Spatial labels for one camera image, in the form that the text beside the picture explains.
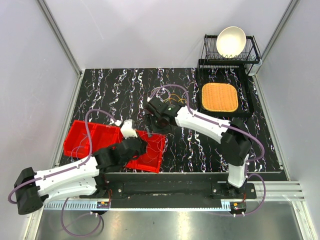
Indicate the orange woven mat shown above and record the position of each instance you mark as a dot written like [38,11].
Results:
[219,97]

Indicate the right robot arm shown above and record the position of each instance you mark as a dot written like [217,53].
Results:
[234,141]

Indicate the red divided plastic bin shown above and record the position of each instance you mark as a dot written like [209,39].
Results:
[77,145]

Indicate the white cup on rack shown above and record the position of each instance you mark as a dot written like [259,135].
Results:
[252,69]

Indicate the white bowl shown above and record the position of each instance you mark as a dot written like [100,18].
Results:
[231,42]

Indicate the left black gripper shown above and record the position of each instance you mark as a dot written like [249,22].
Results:
[143,149]

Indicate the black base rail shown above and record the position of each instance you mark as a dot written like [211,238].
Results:
[212,185]

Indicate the black square tray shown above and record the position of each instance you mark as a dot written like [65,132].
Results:
[233,75]

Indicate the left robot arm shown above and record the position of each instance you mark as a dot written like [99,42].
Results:
[83,178]

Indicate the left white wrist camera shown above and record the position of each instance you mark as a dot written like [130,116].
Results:
[127,128]

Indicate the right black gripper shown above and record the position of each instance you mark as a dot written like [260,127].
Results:
[167,129]

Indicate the black wire dish rack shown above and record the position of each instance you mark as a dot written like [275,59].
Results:
[249,57]

